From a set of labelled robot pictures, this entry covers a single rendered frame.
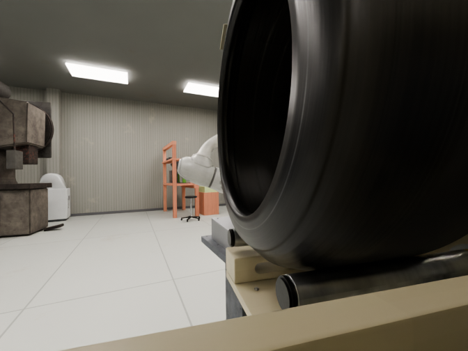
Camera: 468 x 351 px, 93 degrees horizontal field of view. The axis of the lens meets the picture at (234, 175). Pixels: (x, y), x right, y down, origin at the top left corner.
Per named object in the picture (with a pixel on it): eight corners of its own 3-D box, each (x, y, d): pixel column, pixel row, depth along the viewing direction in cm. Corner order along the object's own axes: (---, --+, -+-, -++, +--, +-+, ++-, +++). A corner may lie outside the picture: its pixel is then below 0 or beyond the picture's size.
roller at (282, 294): (459, 273, 39) (454, 246, 39) (494, 281, 35) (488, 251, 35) (275, 306, 30) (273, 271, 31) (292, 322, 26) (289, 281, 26)
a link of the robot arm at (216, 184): (237, 196, 99) (209, 186, 97) (230, 198, 114) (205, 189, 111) (244, 173, 101) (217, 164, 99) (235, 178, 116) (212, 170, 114)
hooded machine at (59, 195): (73, 217, 635) (72, 173, 637) (67, 221, 583) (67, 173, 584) (42, 219, 606) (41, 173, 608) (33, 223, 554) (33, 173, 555)
